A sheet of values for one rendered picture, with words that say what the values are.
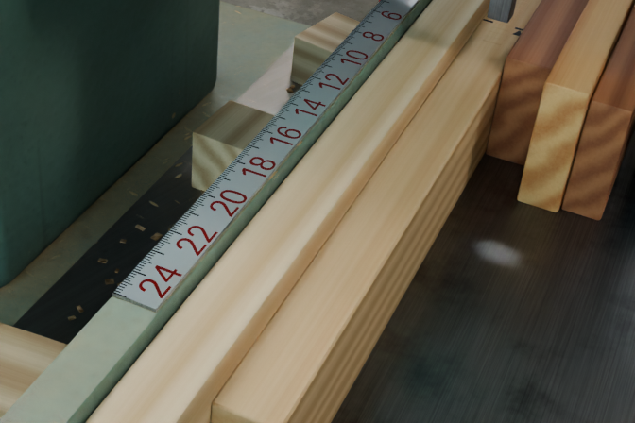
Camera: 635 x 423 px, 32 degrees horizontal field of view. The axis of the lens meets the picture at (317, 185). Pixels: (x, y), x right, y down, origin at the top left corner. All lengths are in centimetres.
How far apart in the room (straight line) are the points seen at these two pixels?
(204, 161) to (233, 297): 28
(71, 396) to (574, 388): 17
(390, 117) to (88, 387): 16
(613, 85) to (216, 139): 22
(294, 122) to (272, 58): 35
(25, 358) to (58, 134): 12
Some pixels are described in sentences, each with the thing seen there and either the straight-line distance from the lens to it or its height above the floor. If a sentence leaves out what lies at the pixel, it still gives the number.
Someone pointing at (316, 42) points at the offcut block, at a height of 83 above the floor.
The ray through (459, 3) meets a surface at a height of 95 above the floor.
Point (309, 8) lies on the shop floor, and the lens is 255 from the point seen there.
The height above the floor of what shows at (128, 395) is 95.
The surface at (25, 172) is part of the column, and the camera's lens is 51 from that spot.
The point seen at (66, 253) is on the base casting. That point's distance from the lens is 55.
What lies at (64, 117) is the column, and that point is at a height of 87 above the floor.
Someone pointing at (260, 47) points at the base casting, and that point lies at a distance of 73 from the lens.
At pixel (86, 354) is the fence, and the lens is 28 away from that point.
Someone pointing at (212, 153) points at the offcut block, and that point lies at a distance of 57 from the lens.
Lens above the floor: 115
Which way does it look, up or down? 36 degrees down
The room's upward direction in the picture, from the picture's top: 6 degrees clockwise
